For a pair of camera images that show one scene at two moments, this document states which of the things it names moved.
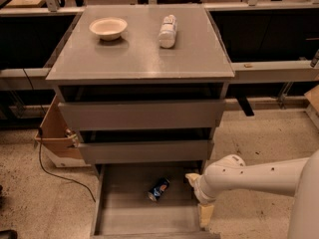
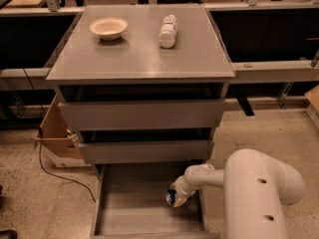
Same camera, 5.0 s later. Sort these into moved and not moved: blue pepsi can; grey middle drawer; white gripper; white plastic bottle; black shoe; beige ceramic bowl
Moved: white gripper; blue pepsi can
Not moved: white plastic bottle; grey middle drawer; black shoe; beige ceramic bowl
